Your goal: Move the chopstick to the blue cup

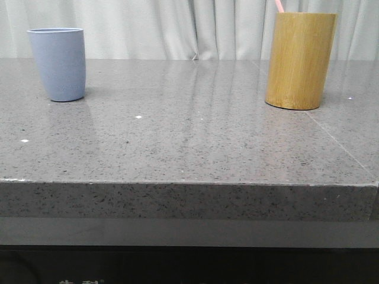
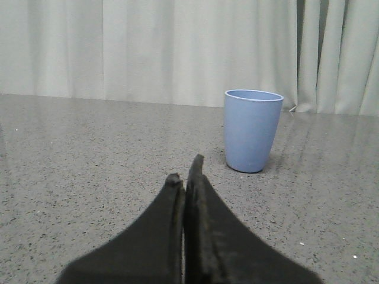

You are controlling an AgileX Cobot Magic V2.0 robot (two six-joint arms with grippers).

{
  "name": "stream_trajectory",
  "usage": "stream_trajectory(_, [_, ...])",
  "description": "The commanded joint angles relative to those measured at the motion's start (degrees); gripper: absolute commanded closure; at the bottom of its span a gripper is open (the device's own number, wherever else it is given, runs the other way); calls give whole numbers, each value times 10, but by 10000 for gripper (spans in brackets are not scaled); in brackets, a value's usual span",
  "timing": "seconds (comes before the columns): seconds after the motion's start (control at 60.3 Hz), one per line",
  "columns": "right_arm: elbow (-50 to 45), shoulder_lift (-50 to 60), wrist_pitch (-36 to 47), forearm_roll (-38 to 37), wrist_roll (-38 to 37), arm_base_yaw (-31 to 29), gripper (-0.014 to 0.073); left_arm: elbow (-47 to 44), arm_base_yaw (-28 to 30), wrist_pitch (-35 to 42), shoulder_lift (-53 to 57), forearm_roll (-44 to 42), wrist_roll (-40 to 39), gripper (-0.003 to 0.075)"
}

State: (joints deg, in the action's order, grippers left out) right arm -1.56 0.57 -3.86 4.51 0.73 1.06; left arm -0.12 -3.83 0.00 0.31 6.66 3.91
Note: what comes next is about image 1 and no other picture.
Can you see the black cabinet under counter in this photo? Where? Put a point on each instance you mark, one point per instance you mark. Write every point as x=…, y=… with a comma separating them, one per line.
x=128, y=264

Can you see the white curtain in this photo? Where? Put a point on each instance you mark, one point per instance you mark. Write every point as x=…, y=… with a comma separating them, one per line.
x=181, y=30

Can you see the bamboo cylinder holder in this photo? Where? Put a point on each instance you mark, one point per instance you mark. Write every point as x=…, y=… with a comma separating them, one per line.
x=300, y=54

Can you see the blue plastic cup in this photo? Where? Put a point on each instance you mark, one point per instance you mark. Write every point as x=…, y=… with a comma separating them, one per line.
x=60, y=58

